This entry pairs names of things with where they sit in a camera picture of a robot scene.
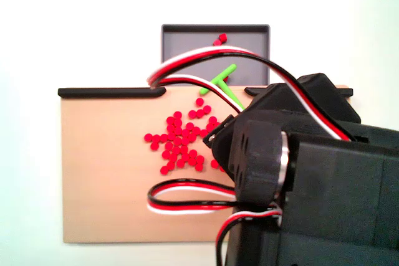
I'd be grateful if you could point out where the green T pusher brown block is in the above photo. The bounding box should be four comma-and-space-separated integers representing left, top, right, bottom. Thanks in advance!
198, 64, 246, 113

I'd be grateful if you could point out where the red white black servo cable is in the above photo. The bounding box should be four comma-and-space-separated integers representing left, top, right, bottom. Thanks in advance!
147, 178, 283, 217
214, 209, 283, 265
146, 46, 359, 142

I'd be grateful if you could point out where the black edge rail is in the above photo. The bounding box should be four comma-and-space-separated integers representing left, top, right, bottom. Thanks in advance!
244, 87, 354, 98
57, 87, 167, 98

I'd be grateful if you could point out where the grey square tray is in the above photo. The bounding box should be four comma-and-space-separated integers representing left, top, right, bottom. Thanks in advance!
161, 24, 271, 87

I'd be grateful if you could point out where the beige flat board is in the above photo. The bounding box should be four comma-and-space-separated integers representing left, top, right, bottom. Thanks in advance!
60, 84, 352, 244

